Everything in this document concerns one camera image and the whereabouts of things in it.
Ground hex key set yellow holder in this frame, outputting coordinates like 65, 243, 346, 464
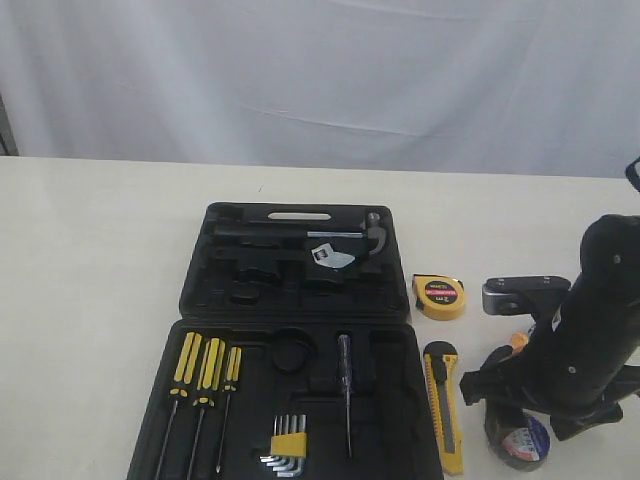
259, 414, 308, 479

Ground white backdrop cloth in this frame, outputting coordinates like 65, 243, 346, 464
1, 1, 639, 177

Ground black electrical tape roll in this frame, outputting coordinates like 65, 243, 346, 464
492, 413, 551, 472

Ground adjustable wrench black handle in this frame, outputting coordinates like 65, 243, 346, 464
211, 243, 356, 270

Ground yellow black utility knife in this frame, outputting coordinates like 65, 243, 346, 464
423, 341, 464, 476

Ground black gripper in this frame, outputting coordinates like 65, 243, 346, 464
460, 279, 639, 453

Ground middle yellow black screwdriver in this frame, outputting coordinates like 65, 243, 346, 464
186, 337, 226, 479

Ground yellow measuring tape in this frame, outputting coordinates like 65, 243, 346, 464
412, 274, 466, 321

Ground black plastic tool case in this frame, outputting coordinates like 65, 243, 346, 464
128, 203, 442, 479

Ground voltage tester screwdriver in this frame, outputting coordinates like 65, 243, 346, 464
337, 334, 353, 458

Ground large yellow black screwdriver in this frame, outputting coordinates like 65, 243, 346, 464
154, 331, 203, 480

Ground claw hammer black handle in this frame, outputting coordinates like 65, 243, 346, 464
214, 212, 387, 256

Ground orange black pliers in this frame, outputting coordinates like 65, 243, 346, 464
508, 332, 530, 356

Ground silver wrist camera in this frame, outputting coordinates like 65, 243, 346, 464
482, 276, 571, 320

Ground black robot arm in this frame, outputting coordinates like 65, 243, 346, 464
460, 215, 639, 441

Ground small yellow black screwdriver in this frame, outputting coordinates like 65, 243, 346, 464
214, 346, 242, 475

